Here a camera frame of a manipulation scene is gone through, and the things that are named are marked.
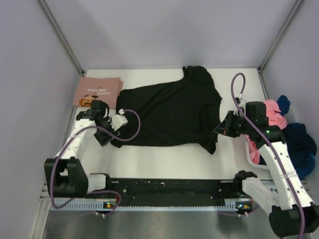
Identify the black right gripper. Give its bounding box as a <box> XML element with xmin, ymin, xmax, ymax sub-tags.
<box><xmin>214</xmin><ymin>110</ymin><xmax>253</xmax><ymax>137</ymax></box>

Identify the black t shirt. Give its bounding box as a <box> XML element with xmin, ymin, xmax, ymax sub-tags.
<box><xmin>111</xmin><ymin>66</ymin><xmax>222</xmax><ymax>154</ymax></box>

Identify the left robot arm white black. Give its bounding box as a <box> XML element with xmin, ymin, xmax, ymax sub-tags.
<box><xmin>44</xmin><ymin>101</ymin><xmax>128</xmax><ymax>198</ymax></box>

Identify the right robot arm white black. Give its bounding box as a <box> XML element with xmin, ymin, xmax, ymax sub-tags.
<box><xmin>214</xmin><ymin>101</ymin><xmax>319</xmax><ymax>239</ymax></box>

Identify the folded pink t shirt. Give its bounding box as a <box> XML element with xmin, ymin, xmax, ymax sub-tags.
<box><xmin>73</xmin><ymin>77</ymin><xmax>124</xmax><ymax>109</ymax></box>

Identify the pink crumpled t shirt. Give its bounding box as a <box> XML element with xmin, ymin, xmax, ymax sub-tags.
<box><xmin>246</xmin><ymin>100</ymin><xmax>288</xmax><ymax>165</ymax></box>

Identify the white plastic laundry basket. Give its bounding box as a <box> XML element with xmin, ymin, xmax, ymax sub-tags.
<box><xmin>246</xmin><ymin>100</ymin><xmax>301</xmax><ymax>169</ymax></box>

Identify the dark blue crumpled t shirt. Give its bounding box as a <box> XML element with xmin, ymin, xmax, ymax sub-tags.
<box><xmin>277</xmin><ymin>95</ymin><xmax>317</xmax><ymax>167</ymax></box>

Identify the bright blue crumpled t shirt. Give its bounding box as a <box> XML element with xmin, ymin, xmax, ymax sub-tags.
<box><xmin>295</xmin><ymin>153</ymin><xmax>316</xmax><ymax>180</ymax></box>

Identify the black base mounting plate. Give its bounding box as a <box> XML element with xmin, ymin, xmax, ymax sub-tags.
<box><xmin>103</xmin><ymin>178</ymin><xmax>253</xmax><ymax>208</ymax></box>

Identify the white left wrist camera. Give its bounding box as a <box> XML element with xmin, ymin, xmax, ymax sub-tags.
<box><xmin>110</xmin><ymin>109</ymin><xmax>128</xmax><ymax>131</ymax></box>

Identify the light blue cable duct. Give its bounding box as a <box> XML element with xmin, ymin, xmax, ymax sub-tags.
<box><xmin>50</xmin><ymin>200</ymin><xmax>251</xmax><ymax>211</ymax></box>

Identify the left aluminium corner post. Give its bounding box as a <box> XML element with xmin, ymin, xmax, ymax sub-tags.
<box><xmin>37</xmin><ymin>0</ymin><xmax>85</xmax><ymax>76</ymax></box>

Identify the aluminium corner post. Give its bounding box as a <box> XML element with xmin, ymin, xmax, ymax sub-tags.
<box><xmin>37</xmin><ymin>0</ymin><xmax>85</xmax><ymax>76</ymax></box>
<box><xmin>258</xmin><ymin>0</ymin><xmax>306</xmax><ymax>73</ymax></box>

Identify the right aluminium corner post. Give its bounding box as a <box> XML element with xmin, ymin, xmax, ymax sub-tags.
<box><xmin>258</xmin><ymin>0</ymin><xmax>306</xmax><ymax>73</ymax></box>

